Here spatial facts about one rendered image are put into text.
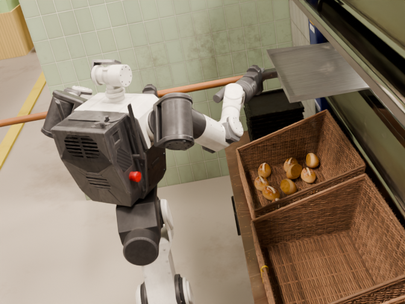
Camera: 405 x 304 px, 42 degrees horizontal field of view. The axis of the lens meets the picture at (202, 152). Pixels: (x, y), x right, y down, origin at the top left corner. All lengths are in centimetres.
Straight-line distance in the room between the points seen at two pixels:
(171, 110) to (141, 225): 40
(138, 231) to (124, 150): 28
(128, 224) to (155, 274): 31
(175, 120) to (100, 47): 199
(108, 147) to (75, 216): 236
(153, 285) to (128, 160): 57
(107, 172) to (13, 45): 662
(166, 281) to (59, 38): 196
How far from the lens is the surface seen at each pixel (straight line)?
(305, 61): 234
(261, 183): 253
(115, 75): 161
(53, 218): 390
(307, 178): 255
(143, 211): 171
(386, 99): 140
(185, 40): 341
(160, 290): 198
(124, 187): 159
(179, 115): 152
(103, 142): 150
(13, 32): 805
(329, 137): 258
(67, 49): 349
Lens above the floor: 201
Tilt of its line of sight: 29 degrees down
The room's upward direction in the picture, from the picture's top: 11 degrees counter-clockwise
